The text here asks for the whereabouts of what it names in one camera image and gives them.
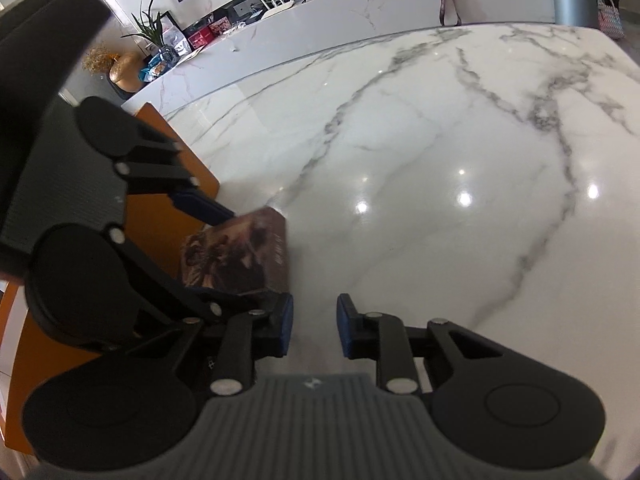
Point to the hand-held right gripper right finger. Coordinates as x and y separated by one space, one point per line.
345 325

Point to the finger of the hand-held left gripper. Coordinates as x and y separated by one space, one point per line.
205 207
200 300

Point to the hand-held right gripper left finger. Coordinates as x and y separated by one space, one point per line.
285 325

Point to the dark patterned box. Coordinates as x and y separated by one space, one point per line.
235 250

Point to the orange cardboard box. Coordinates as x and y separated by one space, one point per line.
40 370

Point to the golden vase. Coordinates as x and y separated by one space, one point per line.
127 72

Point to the dried flowers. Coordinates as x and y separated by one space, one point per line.
100 57

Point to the blue snack bag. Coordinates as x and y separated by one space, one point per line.
155 67

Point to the red box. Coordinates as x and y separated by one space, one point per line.
201 37

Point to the green potted plant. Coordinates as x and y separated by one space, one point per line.
150 25

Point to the white marble television console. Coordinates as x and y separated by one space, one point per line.
350 10

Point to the woven bag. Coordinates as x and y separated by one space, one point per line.
611 17

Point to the black picture frame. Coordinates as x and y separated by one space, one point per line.
172 30

